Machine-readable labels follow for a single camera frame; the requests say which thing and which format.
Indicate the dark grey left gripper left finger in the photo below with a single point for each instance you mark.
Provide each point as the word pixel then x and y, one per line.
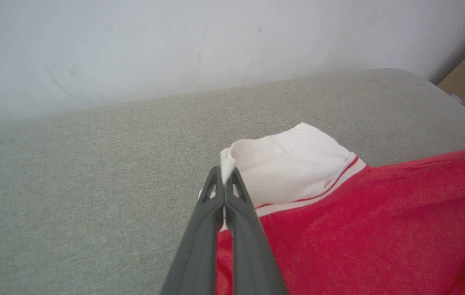
pixel 197 250

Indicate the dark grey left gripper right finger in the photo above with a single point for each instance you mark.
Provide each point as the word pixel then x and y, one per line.
pixel 252 254

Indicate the red and white basketball jersey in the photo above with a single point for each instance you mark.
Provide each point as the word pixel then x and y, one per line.
pixel 359 229

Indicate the grey fabric sofa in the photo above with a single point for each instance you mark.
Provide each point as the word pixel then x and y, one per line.
pixel 72 184

